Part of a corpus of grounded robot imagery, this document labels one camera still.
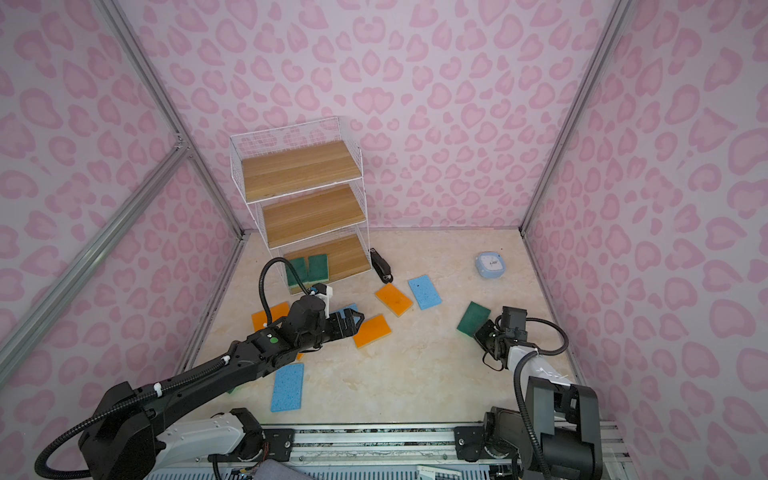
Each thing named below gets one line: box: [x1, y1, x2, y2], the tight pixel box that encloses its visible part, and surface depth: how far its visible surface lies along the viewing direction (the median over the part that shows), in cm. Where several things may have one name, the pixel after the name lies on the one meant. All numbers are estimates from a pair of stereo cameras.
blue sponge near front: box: [271, 363, 305, 412], surface depth 82 cm
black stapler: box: [370, 247, 393, 283], surface depth 106 cm
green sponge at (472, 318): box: [456, 301, 491, 337], surface depth 96 cm
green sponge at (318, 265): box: [308, 254, 329, 282], surface depth 108 cm
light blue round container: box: [475, 251, 506, 279], surface depth 108 cm
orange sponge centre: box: [353, 314, 392, 348], surface depth 94 cm
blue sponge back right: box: [408, 275, 443, 310], surface depth 102 cm
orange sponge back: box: [374, 283, 414, 317], surface depth 100 cm
